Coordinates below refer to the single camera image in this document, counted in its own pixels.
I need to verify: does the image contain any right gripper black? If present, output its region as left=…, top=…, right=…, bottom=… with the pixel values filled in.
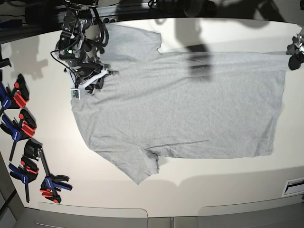
left=65, top=60, right=104, bottom=95

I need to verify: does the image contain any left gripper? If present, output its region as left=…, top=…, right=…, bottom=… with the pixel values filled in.
left=286, top=30, right=304, bottom=70

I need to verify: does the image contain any grey T-shirt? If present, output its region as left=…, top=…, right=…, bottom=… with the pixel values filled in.
left=71, top=24, right=289, bottom=183

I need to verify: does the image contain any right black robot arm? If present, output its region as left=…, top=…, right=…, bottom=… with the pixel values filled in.
left=51, top=0, right=113, bottom=99

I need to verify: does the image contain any top blue red bar clamp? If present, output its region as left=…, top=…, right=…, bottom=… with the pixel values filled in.
left=0, top=74, right=29, bottom=115

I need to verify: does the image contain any blue red bar clamp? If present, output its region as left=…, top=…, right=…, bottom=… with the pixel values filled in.
left=9, top=155, right=39, bottom=203
left=0, top=108, right=37, bottom=161
left=0, top=74, right=29, bottom=115

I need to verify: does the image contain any long bar clamp black pad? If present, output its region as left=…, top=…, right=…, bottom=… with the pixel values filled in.
left=24, top=140, right=73, bottom=204

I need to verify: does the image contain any white label plate on table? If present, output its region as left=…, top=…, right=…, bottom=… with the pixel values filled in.
left=282, top=178, right=304, bottom=197

